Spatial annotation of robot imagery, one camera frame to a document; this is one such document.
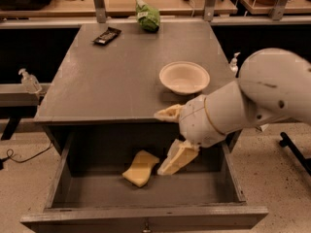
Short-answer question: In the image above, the yellow sponge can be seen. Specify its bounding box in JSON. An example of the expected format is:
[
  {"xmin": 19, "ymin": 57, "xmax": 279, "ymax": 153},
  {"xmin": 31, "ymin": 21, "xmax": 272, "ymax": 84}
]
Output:
[{"xmin": 122, "ymin": 150, "xmax": 159, "ymax": 187}]

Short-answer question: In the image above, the grey open top drawer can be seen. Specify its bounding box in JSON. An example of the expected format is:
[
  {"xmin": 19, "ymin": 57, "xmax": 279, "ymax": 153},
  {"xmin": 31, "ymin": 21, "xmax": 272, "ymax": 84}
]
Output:
[{"xmin": 20, "ymin": 127, "xmax": 268, "ymax": 233}]

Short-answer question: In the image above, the grey cabinet counter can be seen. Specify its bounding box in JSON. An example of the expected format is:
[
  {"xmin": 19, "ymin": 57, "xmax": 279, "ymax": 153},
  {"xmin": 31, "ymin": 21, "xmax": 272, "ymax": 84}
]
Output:
[{"xmin": 33, "ymin": 21, "xmax": 255, "ymax": 153}]

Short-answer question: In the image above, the green chip bag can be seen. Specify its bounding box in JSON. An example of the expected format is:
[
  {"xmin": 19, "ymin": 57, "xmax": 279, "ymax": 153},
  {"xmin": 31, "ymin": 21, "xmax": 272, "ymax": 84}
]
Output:
[{"xmin": 135, "ymin": 0, "xmax": 160, "ymax": 33}]

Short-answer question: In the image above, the clear sanitizer pump bottle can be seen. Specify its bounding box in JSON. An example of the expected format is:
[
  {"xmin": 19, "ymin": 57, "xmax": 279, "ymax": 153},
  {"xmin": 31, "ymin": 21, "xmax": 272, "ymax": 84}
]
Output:
[{"xmin": 18, "ymin": 68, "xmax": 42, "ymax": 94}]

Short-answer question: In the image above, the white rounded gripper body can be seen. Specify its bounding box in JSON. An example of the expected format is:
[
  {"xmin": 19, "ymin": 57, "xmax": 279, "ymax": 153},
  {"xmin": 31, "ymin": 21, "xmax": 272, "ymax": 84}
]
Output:
[{"xmin": 179, "ymin": 95, "xmax": 225, "ymax": 148}]

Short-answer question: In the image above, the white pump bottle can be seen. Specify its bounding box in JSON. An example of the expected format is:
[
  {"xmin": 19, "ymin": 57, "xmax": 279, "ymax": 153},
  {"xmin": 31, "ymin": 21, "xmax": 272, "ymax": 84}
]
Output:
[{"xmin": 229, "ymin": 52, "xmax": 239, "ymax": 74}]

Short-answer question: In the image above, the black floor cable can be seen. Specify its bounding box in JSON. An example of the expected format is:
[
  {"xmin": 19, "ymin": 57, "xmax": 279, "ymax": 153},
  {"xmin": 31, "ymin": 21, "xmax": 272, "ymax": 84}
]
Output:
[{"xmin": 0, "ymin": 142, "xmax": 53, "ymax": 171}]

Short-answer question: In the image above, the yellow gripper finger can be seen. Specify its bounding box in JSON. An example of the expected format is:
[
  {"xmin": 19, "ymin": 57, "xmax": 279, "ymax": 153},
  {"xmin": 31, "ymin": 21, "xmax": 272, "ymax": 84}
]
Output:
[
  {"xmin": 157, "ymin": 140, "xmax": 199, "ymax": 176},
  {"xmin": 154, "ymin": 104, "xmax": 184, "ymax": 123}
]

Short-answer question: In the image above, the black stand leg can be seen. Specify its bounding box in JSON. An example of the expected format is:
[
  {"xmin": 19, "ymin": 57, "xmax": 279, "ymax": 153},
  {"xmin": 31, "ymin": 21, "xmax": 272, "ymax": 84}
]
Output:
[{"xmin": 279, "ymin": 132, "xmax": 311, "ymax": 176}]

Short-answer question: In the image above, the black snack bar wrapper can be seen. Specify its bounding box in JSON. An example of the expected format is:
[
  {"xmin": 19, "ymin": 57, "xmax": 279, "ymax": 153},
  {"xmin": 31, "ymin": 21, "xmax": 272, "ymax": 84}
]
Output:
[{"xmin": 93, "ymin": 27, "xmax": 121, "ymax": 46}]

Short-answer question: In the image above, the white paper bowl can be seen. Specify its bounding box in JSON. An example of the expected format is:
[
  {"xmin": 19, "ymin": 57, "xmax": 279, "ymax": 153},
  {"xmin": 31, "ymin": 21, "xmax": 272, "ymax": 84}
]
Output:
[{"xmin": 159, "ymin": 61, "xmax": 210, "ymax": 95}]

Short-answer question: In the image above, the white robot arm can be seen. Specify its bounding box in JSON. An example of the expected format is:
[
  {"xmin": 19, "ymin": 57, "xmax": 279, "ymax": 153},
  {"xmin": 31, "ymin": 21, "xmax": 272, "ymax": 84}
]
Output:
[{"xmin": 155, "ymin": 49, "xmax": 311, "ymax": 176}]

